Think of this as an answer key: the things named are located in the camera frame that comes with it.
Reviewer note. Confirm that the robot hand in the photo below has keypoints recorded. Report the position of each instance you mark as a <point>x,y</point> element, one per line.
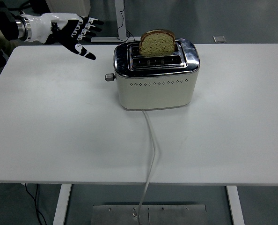
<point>43,25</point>

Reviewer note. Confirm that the silver toaster lever knob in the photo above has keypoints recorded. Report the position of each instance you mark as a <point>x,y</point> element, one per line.
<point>109,77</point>

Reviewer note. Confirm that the cream and chrome toaster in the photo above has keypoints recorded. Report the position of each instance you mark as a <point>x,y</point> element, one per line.
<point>156,93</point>

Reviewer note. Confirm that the black box on floor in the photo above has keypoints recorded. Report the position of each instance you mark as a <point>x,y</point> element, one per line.
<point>39,5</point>

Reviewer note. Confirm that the white appliance on box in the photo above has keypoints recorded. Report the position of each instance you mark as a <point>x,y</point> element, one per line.
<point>68,5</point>

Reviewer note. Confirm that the white desk stand foot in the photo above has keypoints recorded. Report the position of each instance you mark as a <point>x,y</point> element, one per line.
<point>120,14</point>

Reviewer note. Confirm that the brown bread slice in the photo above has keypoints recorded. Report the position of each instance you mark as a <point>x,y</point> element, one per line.
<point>156,45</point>

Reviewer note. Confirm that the grey floor socket plate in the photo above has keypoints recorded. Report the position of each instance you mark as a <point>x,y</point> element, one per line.
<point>219,39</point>

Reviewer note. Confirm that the white table leg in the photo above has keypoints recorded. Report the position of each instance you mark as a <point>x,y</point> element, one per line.
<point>235,206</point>
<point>61,206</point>

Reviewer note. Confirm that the small metal bolt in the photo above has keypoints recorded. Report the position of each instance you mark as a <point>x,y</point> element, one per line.
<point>134,213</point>

